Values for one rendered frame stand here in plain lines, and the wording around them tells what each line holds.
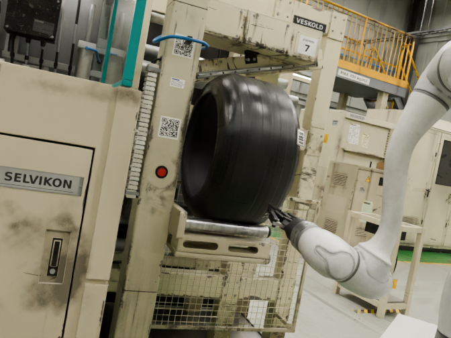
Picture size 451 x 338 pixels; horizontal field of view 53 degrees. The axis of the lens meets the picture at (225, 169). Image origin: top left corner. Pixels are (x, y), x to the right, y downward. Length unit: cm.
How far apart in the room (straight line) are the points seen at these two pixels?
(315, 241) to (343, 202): 521
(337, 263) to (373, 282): 17
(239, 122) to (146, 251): 57
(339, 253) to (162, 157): 76
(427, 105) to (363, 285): 49
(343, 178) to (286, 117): 487
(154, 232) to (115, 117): 87
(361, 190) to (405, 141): 519
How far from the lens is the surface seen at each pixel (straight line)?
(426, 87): 125
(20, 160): 87
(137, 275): 171
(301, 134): 164
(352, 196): 632
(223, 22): 201
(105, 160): 88
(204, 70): 210
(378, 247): 130
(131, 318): 177
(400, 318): 166
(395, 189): 126
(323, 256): 117
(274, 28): 209
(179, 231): 158
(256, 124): 154
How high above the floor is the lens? 120
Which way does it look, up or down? 3 degrees down
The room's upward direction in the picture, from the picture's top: 10 degrees clockwise
